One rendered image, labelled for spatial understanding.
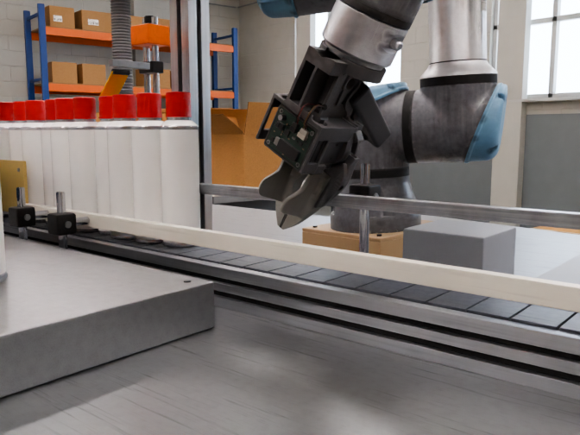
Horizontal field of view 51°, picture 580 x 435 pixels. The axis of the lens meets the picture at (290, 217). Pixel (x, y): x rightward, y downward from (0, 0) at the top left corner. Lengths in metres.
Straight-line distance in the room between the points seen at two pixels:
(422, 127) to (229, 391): 0.57
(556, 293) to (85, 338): 0.39
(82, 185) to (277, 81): 8.50
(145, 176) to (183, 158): 0.07
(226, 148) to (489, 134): 1.83
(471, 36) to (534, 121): 5.65
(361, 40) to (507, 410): 0.34
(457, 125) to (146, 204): 0.46
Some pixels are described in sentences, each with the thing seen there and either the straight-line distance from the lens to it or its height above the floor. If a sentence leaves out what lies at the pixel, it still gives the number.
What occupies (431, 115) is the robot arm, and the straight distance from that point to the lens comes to 0.96.
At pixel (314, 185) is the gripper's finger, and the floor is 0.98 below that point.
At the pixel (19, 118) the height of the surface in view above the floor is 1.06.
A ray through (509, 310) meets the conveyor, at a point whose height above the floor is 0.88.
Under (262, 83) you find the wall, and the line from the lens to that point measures 9.71.
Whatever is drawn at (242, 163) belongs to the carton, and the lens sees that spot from 2.58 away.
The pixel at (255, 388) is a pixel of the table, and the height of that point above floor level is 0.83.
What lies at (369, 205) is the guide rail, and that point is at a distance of 0.68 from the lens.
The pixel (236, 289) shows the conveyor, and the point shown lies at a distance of 0.70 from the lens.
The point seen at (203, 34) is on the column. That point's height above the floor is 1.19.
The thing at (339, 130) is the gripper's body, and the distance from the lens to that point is 0.61.
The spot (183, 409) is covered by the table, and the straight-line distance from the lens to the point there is 0.48.
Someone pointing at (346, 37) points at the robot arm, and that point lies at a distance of 0.59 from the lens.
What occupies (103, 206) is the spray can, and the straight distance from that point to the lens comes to 0.95.
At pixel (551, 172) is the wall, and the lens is 6.52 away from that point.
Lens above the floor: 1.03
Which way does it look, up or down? 8 degrees down
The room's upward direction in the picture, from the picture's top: straight up
